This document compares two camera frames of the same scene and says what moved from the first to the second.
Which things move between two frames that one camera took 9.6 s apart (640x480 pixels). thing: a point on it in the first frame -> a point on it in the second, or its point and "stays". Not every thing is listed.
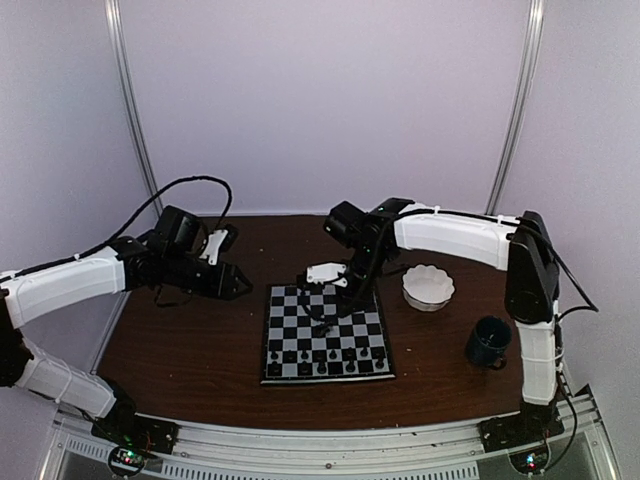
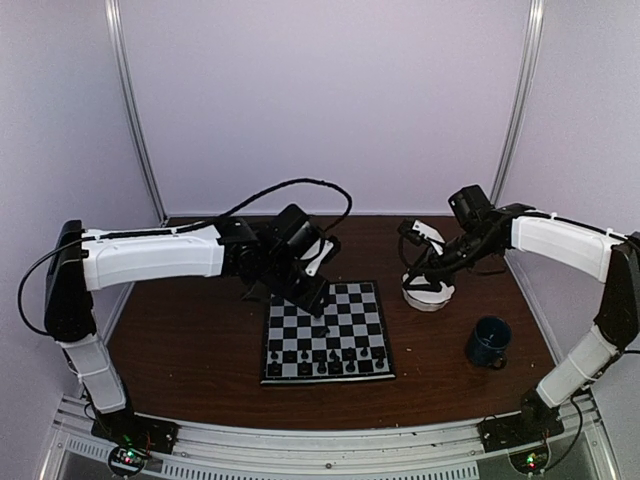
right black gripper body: [367, 263] -> [473, 245]
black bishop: [304, 369] stays
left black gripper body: [179, 273] -> [281, 281]
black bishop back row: [350, 367] stays
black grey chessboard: [307, 341] stays
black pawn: [289, 356] stays
